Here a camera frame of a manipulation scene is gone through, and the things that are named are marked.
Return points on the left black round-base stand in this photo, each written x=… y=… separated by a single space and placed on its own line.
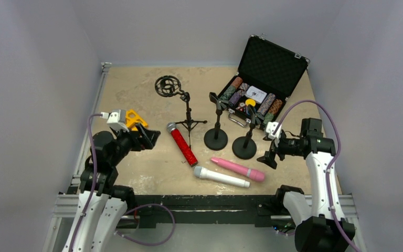
x=216 y=139

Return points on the black round-base stand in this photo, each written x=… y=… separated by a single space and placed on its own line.
x=245 y=147
x=216 y=139

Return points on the black poker chip case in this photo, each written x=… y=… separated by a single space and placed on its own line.
x=270 y=68

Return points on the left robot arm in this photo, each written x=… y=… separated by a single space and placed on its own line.
x=101 y=202

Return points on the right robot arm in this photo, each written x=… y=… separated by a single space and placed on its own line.
x=320 y=225

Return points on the yellow dealer button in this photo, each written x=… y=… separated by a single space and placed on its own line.
x=250 y=102

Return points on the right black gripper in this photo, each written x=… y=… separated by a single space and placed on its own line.
x=275 y=148

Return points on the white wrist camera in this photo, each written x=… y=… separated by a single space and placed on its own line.
x=273 y=131
x=116 y=120

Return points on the white card deck box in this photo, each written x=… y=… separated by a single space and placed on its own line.
x=256 y=94

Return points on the pink microphone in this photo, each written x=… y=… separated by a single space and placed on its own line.
x=253 y=174

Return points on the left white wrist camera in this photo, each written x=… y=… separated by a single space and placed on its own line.
x=116 y=120

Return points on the right black round-base stand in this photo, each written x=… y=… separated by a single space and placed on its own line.
x=245 y=147

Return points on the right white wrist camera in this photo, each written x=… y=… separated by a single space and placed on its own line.
x=273 y=131

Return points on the red glitter microphone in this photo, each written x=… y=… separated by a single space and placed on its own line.
x=182 y=144

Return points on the yellow plastic bracket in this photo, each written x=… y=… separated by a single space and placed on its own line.
x=132 y=118

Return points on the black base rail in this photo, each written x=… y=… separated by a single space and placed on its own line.
x=256 y=210

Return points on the white microphone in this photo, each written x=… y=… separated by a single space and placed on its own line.
x=204 y=173

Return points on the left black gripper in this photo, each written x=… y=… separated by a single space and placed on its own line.
x=138 y=137

